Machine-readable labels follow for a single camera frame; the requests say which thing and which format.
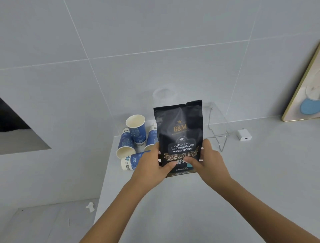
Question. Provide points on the person's left hand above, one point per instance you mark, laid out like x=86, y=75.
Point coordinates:
x=147, y=170

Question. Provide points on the person's right hand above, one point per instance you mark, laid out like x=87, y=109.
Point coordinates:
x=212, y=170

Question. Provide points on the person's right thumb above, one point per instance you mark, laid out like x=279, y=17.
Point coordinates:
x=192, y=164

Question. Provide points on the person's left thumb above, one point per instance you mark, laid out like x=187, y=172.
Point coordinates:
x=168, y=166

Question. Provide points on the black coffee bag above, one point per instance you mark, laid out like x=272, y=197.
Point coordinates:
x=178, y=130

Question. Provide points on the person's left forearm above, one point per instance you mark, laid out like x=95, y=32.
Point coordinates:
x=112, y=215

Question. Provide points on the person's right forearm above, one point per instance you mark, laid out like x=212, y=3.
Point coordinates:
x=260, y=212

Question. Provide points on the blue patterned paper cup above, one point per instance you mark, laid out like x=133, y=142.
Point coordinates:
x=126, y=145
x=131, y=161
x=137, y=129
x=151, y=140

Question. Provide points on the white charger adapter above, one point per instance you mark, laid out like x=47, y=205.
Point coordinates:
x=244, y=134

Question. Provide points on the white paper scrap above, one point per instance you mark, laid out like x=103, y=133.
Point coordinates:
x=90, y=207

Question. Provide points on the framed picture gold edge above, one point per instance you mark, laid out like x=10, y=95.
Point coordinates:
x=306, y=100

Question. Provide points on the white wall socket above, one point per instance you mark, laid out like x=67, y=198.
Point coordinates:
x=150, y=124

